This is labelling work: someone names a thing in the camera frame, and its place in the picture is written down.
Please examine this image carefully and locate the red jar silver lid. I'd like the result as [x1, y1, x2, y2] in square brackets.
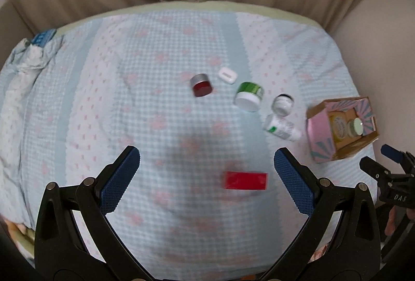
[190, 73, 213, 97]

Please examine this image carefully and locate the red rectangular box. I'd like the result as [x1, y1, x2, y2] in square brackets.
[224, 171, 267, 191]

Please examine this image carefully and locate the blue checkered floral bedsheet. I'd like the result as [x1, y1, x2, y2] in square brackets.
[1, 4, 376, 280]

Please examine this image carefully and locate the white jar black lid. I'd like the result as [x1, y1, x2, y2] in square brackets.
[271, 94, 294, 117]

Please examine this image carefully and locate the white pill bottle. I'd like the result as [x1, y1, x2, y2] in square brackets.
[263, 114, 302, 142]

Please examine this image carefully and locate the crumpled white blue cloth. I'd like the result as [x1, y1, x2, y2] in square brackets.
[1, 30, 63, 80]

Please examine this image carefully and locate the yellow tape roll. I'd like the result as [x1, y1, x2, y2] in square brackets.
[328, 112, 349, 143]

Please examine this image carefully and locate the person's right hand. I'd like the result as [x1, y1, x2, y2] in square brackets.
[385, 206, 415, 236]

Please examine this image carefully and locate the green jar white lid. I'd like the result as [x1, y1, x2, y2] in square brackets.
[233, 82, 265, 113]

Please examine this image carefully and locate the white earbud case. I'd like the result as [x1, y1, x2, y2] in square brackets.
[217, 67, 238, 85]

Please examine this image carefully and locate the pink cardboard box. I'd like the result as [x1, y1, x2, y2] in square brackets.
[306, 96, 379, 163]

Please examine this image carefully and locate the pale green round lid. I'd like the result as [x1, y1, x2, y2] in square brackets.
[347, 117, 364, 137]

